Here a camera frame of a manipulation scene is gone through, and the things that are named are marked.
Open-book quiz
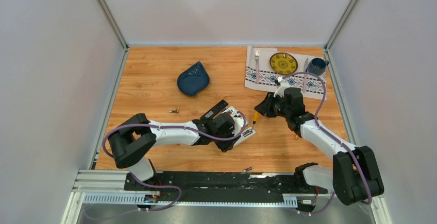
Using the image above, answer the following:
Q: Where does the dark blue mug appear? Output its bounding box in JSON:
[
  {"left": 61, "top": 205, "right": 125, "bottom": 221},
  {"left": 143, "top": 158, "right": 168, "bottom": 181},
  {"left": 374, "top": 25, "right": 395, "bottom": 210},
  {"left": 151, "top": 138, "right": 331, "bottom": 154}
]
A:
[{"left": 306, "top": 58, "right": 330, "bottom": 76}]

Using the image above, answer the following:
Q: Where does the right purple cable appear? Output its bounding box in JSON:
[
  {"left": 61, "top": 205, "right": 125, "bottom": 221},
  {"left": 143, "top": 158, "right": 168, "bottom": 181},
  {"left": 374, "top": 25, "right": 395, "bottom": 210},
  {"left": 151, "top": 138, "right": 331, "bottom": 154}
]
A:
[{"left": 283, "top": 72, "right": 373, "bottom": 216}]

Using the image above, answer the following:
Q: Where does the purple cable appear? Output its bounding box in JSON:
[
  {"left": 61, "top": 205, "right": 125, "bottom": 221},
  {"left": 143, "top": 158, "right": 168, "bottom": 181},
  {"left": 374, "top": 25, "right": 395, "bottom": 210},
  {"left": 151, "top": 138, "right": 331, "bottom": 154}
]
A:
[
  {"left": 83, "top": 110, "right": 248, "bottom": 220},
  {"left": 283, "top": 72, "right": 373, "bottom": 216}
]

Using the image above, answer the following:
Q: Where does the blue leaf-shaped dish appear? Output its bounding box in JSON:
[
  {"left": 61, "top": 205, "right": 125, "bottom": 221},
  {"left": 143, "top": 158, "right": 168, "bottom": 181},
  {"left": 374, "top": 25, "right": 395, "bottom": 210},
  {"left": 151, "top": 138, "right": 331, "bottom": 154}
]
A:
[{"left": 177, "top": 61, "right": 210, "bottom": 97}]

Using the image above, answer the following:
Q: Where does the yellow patterned plate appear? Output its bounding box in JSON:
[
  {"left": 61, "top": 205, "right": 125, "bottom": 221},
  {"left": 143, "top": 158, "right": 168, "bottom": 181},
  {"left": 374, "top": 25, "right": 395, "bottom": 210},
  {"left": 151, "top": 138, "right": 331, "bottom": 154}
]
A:
[{"left": 269, "top": 52, "right": 298, "bottom": 75}]

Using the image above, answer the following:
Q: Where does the silver knife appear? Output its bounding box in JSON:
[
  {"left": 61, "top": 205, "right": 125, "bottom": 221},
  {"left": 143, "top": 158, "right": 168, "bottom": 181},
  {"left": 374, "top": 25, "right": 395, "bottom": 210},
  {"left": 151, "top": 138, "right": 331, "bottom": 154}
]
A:
[{"left": 302, "top": 58, "right": 309, "bottom": 93}]

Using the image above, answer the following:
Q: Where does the white remote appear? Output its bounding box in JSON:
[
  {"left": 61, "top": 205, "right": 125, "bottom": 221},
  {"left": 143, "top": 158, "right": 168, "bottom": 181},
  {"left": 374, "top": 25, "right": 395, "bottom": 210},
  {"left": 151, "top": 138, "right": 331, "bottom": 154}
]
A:
[
  {"left": 221, "top": 106, "right": 242, "bottom": 118},
  {"left": 233, "top": 128, "right": 256, "bottom": 147}
]

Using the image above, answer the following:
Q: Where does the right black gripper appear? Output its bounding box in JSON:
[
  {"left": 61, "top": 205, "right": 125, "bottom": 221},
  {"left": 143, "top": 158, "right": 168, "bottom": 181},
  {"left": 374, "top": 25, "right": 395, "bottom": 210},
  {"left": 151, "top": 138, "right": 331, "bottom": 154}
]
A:
[{"left": 254, "top": 92, "right": 290, "bottom": 119}]

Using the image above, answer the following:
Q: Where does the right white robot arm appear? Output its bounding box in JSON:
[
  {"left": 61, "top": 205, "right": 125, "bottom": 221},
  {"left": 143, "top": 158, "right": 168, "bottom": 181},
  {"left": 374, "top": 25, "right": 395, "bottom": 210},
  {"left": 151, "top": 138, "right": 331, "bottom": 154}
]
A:
[{"left": 254, "top": 88, "right": 385, "bottom": 205}]

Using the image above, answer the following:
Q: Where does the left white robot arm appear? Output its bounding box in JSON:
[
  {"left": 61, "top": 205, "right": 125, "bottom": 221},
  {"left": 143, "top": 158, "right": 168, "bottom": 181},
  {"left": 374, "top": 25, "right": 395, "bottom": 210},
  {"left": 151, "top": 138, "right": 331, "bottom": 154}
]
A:
[{"left": 102, "top": 111, "right": 247, "bottom": 191}]

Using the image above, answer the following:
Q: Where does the patterned white placemat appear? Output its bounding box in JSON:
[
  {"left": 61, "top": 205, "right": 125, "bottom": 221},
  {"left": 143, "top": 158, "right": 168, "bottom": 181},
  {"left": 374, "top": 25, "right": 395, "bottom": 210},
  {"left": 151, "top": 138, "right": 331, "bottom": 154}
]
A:
[{"left": 245, "top": 46, "right": 324, "bottom": 99}]

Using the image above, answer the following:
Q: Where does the yellow handled screwdriver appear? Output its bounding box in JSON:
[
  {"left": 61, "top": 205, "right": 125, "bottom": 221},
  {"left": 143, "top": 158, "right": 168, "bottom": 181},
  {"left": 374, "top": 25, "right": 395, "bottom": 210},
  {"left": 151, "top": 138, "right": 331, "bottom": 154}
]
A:
[{"left": 252, "top": 111, "right": 259, "bottom": 125}]

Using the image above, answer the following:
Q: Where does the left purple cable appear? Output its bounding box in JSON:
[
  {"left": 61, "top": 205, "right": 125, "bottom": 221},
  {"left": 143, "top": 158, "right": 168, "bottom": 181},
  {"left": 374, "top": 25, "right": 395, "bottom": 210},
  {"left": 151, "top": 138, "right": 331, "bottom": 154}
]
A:
[{"left": 83, "top": 110, "right": 248, "bottom": 220}]

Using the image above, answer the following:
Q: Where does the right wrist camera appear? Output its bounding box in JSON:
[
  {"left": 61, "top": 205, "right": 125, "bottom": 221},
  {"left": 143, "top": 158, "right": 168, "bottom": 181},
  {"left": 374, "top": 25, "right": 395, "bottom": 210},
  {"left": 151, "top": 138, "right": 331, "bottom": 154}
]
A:
[{"left": 274, "top": 77, "right": 290, "bottom": 97}]

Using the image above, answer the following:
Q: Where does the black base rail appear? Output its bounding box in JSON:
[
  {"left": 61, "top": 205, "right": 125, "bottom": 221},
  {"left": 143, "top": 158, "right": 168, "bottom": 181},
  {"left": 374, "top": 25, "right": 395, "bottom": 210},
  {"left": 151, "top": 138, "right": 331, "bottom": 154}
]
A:
[{"left": 123, "top": 170, "right": 328, "bottom": 203}]

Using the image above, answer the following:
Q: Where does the silver fork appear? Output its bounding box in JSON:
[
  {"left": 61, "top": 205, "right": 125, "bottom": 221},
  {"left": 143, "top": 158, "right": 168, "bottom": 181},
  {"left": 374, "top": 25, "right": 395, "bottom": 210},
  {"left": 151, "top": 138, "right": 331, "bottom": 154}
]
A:
[{"left": 254, "top": 49, "right": 260, "bottom": 84}]

